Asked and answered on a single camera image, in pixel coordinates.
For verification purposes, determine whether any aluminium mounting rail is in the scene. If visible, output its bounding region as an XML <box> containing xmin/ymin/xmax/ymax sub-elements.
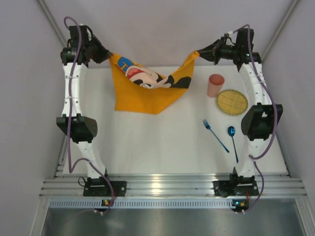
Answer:
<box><xmin>39</xmin><ymin>175</ymin><xmax>307</xmax><ymax>211</ymax></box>

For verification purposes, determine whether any orange cartoon print cloth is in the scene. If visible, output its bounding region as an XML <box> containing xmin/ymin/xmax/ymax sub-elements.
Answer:
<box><xmin>109</xmin><ymin>51</ymin><xmax>200</xmax><ymax>115</ymax></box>

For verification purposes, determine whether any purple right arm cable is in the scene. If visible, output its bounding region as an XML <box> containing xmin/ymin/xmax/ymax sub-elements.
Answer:
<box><xmin>228</xmin><ymin>24</ymin><xmax>281</xmax><ymax>214</ymax></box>

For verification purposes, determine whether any blue metal spoon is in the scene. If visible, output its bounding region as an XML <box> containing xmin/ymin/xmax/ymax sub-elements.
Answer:
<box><xmin>227</xmin><ymin>126</ymin><xmax>239</xmax><ymax>164</ymax></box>

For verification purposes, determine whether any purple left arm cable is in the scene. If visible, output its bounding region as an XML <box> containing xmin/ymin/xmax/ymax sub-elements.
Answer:
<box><xmin>63</xmin><ymin>16</ymin><xmax>116</xmax><ymax>217</ymax></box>

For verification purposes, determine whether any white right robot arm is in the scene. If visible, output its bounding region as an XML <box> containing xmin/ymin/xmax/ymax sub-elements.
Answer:
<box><xmin>198</xmin><ymin>25</ymin><xmax>283</xmax><ymax>177</ymax></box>

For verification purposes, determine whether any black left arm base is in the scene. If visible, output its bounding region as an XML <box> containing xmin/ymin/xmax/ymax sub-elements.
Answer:
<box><xmin>78</xmin><ymin>177</ymin><xmax>127</xmax><ymax>197</ymax></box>

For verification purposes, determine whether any yellow woven round plate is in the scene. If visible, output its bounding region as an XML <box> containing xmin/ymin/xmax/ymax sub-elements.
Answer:
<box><xmin>216</xmin><ymin>89</ymin><xmax>249</xmax><ymax>116</ymax></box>

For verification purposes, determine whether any pink plastic cup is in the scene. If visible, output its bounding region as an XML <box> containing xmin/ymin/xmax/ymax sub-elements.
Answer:
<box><xmin>207</xmin><ymin>74</ymin><xmax>225</xmax><ymax>98</ymax></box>

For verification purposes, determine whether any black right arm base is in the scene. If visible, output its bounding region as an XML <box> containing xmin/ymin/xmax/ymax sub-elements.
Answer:
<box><xmin>213</xmin><ymin>173</ymin><xmax>259</xmax><ymax>198</ymax></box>

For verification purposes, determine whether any blue metal fork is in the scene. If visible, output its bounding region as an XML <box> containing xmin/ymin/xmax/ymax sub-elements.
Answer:
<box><xmin>203</xmin><ymin>119</ymin><xmax>229</xmax><ymax>153</ymax></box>

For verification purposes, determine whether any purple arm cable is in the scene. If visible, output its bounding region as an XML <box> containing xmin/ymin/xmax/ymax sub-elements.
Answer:
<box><xmin>63</xmin><ymin>16</ymin><xmax>116</xmax><ymax>217</ymax></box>
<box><xmin>228</xmin><ymin>24</ymin><xmax>281</xmax><ymax>214</ymax></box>

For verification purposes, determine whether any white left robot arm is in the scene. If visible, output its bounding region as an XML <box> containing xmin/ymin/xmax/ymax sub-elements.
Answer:
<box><xmin>56</xmin><ymin>25</ymin><xmax>112</xmax><ymax>179</ymax></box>

